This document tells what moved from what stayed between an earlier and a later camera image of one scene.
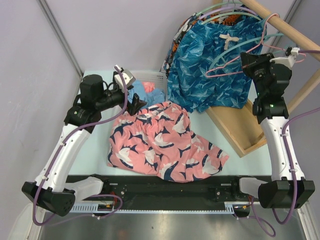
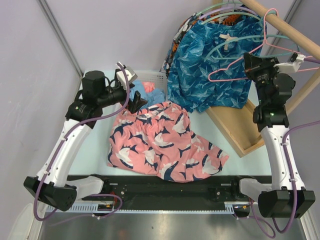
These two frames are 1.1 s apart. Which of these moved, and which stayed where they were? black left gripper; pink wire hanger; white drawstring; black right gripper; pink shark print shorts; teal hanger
Moved: pink wire hanger; teal hanger
Stayed: pink shark print shorts; black left gripper; white drawstring; black right gripper
